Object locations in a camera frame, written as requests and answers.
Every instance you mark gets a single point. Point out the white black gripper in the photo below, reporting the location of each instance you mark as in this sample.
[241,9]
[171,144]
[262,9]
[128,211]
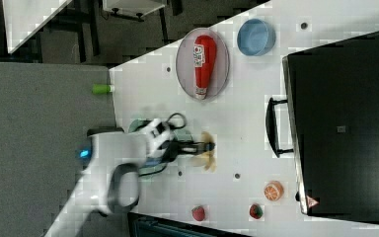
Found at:
[160,142]

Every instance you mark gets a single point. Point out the yellow plush peeled banana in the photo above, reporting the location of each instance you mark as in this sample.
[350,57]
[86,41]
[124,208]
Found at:
[206,159]

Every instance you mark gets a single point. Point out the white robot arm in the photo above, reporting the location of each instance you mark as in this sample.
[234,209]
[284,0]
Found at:
[109,184]

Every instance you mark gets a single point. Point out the red green strawberry toy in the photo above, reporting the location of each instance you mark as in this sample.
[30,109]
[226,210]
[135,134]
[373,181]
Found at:
[255,211]

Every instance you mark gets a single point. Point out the grey round plate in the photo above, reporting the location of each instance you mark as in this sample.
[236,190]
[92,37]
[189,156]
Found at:
[185,67]

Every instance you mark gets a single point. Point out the orange slice toy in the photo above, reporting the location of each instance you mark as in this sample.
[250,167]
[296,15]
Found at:
[273,191]

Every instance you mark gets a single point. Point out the dark bin at edge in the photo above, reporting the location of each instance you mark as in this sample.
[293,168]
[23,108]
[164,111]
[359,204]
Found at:
[141,225]

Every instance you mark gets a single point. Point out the red plush ketchup bottle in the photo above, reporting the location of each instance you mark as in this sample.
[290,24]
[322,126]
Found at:
[204,56]

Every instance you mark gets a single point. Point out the green white marker bottle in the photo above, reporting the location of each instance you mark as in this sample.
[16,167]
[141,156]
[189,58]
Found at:
[102,89]

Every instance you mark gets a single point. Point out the blue bowl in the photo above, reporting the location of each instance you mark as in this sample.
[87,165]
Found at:
[256,37]

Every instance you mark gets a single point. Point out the black toaster oven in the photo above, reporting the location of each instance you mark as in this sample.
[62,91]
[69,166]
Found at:
[332,96]

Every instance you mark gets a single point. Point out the white cart with casters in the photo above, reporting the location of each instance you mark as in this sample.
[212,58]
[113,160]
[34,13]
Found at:
[132,9]

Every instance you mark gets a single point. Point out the white side table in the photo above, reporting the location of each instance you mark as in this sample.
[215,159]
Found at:
[23,18]

